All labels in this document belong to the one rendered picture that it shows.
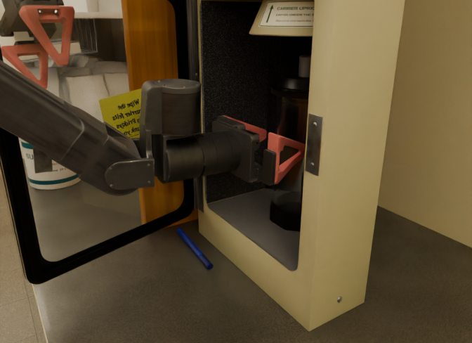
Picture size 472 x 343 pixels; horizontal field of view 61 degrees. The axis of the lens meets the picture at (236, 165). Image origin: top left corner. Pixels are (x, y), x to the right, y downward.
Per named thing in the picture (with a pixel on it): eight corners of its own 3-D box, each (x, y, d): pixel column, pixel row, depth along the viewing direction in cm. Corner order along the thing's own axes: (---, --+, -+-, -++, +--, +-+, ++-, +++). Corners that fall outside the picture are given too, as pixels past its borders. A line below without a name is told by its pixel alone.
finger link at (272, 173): (286, 119, 60) (233, 126, 55) (319, 129, 54) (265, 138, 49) (283, 162, 62) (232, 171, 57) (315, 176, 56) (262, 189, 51)
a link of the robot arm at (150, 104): (100, 163, 53) (105, 191, 45) (94, 75, 48) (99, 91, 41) (188, 156, 57) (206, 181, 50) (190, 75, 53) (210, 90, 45)
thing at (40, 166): (54, 171, 51) (50, 127, 49) (36, 174, 49) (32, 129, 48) (47, 167, 52) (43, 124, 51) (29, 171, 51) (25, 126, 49)
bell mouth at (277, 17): (313, 31, 68) (316, -3, 66) (403, 34, 54) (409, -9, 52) (225, 33, 59) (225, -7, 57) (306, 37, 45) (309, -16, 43)
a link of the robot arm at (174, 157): (144, 175, 53) (161, 192, 48) (142, 125, 50) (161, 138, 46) (191, 166, 56) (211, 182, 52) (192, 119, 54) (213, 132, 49)
